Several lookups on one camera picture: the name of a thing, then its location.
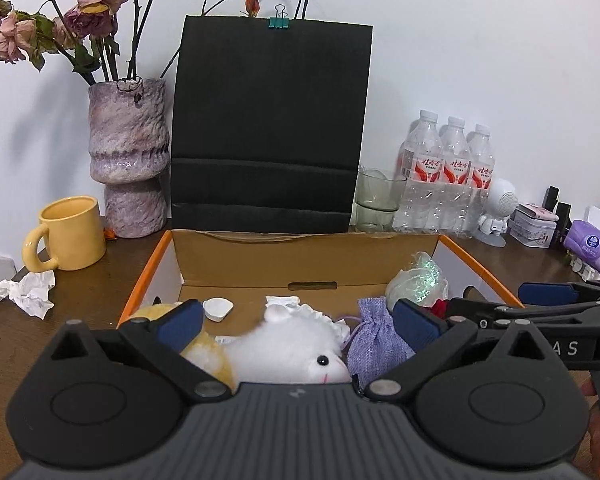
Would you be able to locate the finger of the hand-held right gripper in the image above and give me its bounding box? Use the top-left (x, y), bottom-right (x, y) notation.
top-left (447, 297), bottom-right (600, 331)
top-left (518, 280), bottom-right (600, 307)

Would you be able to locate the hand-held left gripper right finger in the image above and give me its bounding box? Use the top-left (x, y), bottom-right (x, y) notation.
top-left (361, 298), bottom-right (568, 402)

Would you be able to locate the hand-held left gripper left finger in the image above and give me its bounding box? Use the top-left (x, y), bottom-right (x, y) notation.
top-left (45, 299), bottom-right (237, 402)

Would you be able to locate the red fabric rose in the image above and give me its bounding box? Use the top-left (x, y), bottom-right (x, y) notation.
top-left (427, 297), bottom-right (454, 319)

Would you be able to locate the small white plastic cup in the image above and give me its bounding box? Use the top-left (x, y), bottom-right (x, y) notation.
top-left (202, 297), bottom-right (235, 322)

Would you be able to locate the iridescent plastic bag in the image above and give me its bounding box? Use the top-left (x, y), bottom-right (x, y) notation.
top-left (384, 251), bottom-right (451, 317)

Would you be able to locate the red cardboard box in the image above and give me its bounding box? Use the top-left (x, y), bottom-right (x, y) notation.
top-left (117, 228), bottom-right (527, 392)

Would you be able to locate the white power strip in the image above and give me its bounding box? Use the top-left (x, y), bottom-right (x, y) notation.
top-left (569, 255), bottom-right (600, 282)

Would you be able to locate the purple tissue pack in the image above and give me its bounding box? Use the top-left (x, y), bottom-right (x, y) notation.
top-left (562, 218), bottom-right (600, 272)

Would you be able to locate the printed tin box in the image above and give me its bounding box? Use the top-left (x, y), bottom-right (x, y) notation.
top-left (508, 202), bottom-right (561, 251)

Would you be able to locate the white astronaut figurine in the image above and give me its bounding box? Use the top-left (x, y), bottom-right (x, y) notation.
top-left (477, 177), bottom-right (520, 247)

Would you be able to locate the white and yellow plush toy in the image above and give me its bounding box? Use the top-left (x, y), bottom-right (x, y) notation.
top-left (129, 302), bottom-right (354, 394)

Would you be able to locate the clear glass cup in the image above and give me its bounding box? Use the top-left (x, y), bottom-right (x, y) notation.
top-left (354, 166), bottom-right (409, 234)

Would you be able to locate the clear water bottle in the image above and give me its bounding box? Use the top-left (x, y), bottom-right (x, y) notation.
top-left (395, 109), bottom-right (444, 234)
top-left (467, 124), bottom-right (496, 234)
top-left (439, 116), bottom-right (474, 234)

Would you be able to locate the yellow mug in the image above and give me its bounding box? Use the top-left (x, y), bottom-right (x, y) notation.
top-left (20, 195), bottom-right (107, 272)

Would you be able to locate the crumpled white paper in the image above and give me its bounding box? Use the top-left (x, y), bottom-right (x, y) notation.
top-left (0, 269), bottom-right (56, 320)

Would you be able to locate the purple mottled vase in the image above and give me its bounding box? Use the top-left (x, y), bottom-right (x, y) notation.
top-left (87, 77), bottom-right (172, 239)

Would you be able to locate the black paper bag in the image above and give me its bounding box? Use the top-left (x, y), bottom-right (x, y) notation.
top-left (170, 0), bottom-right (374, 235)

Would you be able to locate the teal binder clip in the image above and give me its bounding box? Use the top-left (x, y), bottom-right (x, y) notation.
top-left (268, 4), bottom-right (292, 30)

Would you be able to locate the purple drawstring pouch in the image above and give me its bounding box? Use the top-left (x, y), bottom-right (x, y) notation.
top-left (342, 296), bottom-right (417, 392)

